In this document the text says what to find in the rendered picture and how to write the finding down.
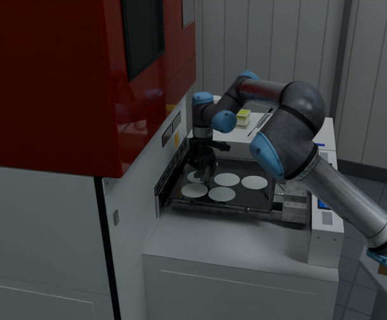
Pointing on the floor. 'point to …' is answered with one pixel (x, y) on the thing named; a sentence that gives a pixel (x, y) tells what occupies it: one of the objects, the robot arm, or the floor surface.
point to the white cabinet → (231, 293)
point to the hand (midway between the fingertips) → (207, 181)
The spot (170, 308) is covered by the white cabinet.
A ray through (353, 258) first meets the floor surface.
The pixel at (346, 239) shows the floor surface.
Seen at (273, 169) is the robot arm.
